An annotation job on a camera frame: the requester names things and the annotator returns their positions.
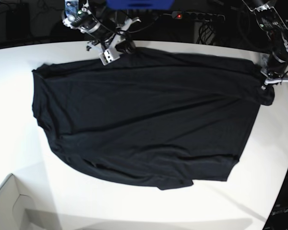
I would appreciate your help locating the white cardboard box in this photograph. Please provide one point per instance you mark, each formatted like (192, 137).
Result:
(19, 212)

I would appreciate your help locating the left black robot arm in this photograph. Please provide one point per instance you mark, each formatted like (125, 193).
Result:
(272, 24)

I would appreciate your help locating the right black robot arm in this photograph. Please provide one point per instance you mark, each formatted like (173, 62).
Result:
(80, 14)

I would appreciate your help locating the blue plastic bin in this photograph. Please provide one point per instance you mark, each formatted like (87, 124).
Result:
(140, 4)

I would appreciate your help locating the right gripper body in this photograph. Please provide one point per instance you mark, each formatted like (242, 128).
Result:
(109, 38)

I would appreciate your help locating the black power strip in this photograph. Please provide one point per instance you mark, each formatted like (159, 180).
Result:
(198, 16)

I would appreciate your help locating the black t-shirt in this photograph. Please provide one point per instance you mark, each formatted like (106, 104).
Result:
(151, 118)

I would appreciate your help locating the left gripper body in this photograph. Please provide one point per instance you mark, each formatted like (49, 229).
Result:
(275, 72)

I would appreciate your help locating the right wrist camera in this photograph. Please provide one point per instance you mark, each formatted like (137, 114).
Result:
(109, 55)

